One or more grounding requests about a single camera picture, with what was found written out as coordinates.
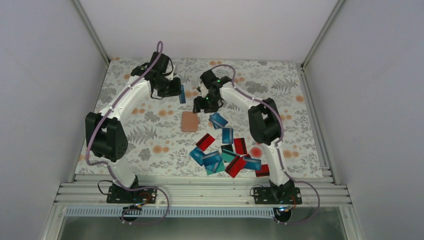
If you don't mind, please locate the tan leather card holder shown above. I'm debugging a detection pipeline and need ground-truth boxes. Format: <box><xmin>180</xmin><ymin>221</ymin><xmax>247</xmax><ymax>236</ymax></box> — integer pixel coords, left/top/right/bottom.
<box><xmin>181</xmin><ymin>111</ymin><xmax>200</xmax><ymax>133</ymax></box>

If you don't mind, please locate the blue card pile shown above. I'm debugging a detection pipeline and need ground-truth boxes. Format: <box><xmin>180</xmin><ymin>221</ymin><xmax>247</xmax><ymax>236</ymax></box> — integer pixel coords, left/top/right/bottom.
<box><xmin>189</xmin><ymin>146</ymin><xmax>206</xmax><ymax>166</ymax></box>
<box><xmin>209</xmin><ymin>112</ymin><xmax>229</xmax><ymax>130</ymax></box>

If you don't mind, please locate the blue striped card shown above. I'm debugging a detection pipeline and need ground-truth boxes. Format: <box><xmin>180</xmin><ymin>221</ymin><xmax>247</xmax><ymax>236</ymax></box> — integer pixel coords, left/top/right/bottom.
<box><xmin>202</xmin><ymin>150</ymin><xmax>222</xmax><ymax>167</ymax></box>

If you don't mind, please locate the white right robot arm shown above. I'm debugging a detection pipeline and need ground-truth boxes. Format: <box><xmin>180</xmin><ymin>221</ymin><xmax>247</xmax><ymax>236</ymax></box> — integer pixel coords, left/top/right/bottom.
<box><xmin>193</xmin><ymin>70</ymin><xmax>295</xmax><ymax>204</ymax></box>

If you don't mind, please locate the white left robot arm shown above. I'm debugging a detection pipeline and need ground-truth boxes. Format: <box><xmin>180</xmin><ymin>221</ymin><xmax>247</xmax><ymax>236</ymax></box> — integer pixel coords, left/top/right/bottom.
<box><xmin>85</xmin><ymin>50</ymin><xmax>182</xmax><ymax>203</ymax></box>

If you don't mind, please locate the red card near wallet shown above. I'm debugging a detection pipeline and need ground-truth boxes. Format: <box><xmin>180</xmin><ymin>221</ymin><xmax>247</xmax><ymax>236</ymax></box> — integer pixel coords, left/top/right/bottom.
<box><xmin>195</xmin><ymin>133</ymin><xmax>216</xmax><ymax>151</ymax></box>

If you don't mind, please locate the black card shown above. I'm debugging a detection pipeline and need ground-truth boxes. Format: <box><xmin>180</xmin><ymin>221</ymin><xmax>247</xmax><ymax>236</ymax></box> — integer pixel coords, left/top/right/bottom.
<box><xmin>220</xmin><ymin>144</ymin><xmax>234</xmax><ymax>152</ymax></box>

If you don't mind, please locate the red card centre upright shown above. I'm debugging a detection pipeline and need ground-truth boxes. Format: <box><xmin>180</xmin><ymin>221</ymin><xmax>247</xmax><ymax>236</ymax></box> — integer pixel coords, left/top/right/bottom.
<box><xmin>233</xmin><ymin>137</ymin><xmax>248</xmax><ymax>155</ymax></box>

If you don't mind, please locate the teal green card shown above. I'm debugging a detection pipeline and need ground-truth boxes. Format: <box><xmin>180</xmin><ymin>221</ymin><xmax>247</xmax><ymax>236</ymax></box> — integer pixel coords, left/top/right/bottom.
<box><xmin>221</xmin><ymin>149</ymin><xmax>239</xmax><ymax>163</ymax></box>

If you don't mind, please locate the teal card lower pile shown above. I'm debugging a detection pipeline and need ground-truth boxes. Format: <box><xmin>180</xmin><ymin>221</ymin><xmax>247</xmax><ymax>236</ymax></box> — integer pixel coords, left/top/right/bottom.
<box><xmin>205</xmin><ymin>161</ymin><xmax>226</xmax><ymax>176</ymax></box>

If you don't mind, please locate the red card lower centre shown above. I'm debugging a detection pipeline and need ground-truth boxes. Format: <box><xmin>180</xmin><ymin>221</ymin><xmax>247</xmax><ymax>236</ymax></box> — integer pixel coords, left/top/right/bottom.
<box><xmin>224</xmin><ymin>156</ymin><xmax>246</xmax><ymax>178</ymax></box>

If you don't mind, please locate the light blue card right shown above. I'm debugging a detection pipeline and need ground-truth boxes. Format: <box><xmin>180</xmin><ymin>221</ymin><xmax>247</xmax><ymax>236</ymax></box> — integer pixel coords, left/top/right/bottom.
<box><xmin>243</xmin><ymin>157</ymin><xmax>262</xmax><ymax>171</ymax></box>

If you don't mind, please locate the red card bottom right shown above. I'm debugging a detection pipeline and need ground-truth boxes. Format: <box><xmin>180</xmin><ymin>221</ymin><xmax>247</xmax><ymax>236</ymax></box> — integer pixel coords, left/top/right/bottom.
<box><xmin>255</xmin><ymin>164</ymin><xmax>270</xmax><ymax>178</ymax></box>

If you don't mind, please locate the aluminium rail frame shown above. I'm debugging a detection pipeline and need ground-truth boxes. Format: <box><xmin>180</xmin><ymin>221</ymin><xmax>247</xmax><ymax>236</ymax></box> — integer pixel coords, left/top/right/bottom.
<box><xmin>54</xmin><ymin>174</ymin><xmax>352</xmax><ymax>207</ymax></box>

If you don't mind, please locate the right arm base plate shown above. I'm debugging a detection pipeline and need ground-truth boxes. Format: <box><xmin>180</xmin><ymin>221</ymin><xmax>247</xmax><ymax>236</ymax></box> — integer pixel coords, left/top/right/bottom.
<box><xmin>251</xmin><ymin>186</ymin><xmax>303</xmax><ymax>205</ymax></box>

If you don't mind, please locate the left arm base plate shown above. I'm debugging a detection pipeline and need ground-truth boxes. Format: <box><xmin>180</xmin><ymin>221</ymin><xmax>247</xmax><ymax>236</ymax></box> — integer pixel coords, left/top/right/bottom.
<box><xmin>106</xmin><ymin>184</ymin><xmax>157</xmax><ymax>204</ymax></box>

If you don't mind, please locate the perforated grey cable tray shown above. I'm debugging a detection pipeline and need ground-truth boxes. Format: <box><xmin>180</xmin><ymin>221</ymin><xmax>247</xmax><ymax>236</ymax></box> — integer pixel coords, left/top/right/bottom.
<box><xmin>64</xmin><ymin>206</ymin><xmax>274</xmax><ymax>219</ymax></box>

